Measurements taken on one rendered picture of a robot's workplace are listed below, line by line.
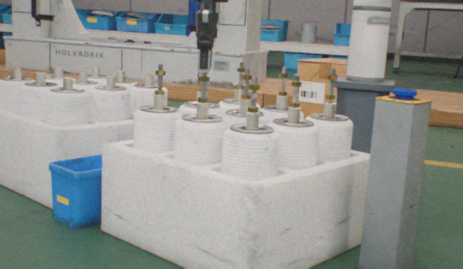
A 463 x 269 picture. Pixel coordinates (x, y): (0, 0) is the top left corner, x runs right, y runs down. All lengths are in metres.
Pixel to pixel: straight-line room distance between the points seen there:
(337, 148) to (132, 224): 0.42
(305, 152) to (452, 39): 8.33
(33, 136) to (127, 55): 1.97
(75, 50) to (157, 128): 2.38
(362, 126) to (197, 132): 0.56
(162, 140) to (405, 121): 0.44
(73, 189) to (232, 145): 0.39
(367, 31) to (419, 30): 7.85
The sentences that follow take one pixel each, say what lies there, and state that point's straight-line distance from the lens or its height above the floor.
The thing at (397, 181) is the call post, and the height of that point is 0.18.
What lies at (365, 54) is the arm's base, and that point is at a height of 0.37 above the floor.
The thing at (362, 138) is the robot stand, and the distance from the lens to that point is 1.48.
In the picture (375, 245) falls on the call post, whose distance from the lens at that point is 1.09.
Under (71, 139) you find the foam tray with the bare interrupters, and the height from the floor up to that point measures 0.16.
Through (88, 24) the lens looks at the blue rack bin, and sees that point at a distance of 6.47.
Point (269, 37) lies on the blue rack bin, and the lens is 5.76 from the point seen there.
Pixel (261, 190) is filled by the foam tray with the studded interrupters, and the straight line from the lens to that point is 0.92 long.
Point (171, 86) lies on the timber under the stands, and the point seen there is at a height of 0.07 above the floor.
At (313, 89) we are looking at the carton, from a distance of 2.21.
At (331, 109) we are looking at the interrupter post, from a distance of 1.17.
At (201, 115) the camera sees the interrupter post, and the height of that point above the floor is 0.26.
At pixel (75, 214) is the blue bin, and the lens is 1.23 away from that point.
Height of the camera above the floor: 0.43
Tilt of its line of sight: 11 degrees down
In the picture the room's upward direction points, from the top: 3 degrees clockwise
